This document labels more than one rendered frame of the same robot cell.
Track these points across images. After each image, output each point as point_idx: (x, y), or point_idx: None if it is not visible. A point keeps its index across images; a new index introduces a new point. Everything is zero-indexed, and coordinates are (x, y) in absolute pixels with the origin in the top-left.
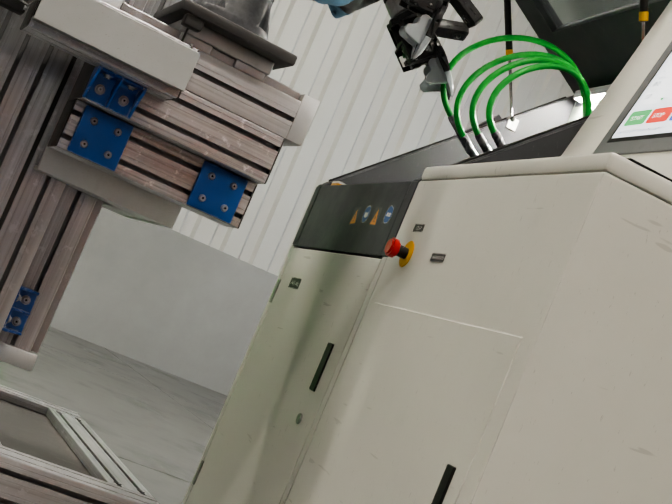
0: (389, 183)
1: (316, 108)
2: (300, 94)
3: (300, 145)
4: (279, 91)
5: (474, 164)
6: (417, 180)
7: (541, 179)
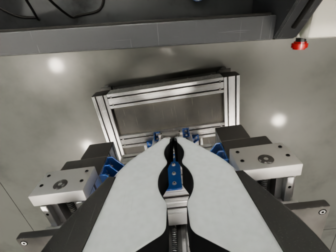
0: (205, 43)
1: (299, 160)
2: (293, 176)
3: (282, 142)
4: (294, 185)
5: None
6: (288, 37)
7: None
